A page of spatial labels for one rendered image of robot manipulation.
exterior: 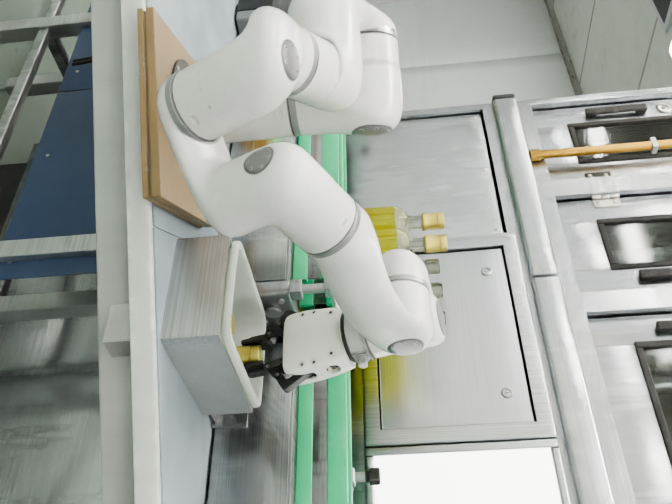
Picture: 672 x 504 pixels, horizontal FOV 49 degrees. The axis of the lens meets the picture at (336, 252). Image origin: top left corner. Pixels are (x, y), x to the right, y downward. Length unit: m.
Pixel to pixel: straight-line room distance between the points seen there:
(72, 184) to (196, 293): 0.60
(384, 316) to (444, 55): 6.32
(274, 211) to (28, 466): 0.92
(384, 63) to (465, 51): 6.13
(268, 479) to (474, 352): 0.50
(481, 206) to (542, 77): 5.21
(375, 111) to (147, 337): 0.43
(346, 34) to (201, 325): 0.42
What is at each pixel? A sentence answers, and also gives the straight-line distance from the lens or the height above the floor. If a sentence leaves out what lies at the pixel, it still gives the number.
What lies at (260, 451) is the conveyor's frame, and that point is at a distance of 1.18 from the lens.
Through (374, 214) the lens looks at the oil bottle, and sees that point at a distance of 1.46.
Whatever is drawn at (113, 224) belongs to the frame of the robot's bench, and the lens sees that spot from 1.05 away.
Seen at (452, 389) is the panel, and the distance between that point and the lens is 1.40.
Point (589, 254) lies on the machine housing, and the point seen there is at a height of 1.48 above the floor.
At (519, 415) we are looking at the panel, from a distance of 1.39.
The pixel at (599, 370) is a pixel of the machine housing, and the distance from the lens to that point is 1.48.
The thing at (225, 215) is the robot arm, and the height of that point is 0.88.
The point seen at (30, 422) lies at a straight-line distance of 1.60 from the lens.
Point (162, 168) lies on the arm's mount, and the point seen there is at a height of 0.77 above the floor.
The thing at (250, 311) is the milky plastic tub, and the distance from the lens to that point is 1.19.
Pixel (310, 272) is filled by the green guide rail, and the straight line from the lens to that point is 1.24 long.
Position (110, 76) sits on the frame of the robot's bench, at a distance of 1.11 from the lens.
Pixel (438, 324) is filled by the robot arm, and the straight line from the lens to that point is 1.00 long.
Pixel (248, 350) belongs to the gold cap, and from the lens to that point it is 1.10.
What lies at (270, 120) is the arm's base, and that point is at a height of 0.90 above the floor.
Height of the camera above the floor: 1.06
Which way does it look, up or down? 5 degrees down
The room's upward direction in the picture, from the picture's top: 86 degrees clockwise
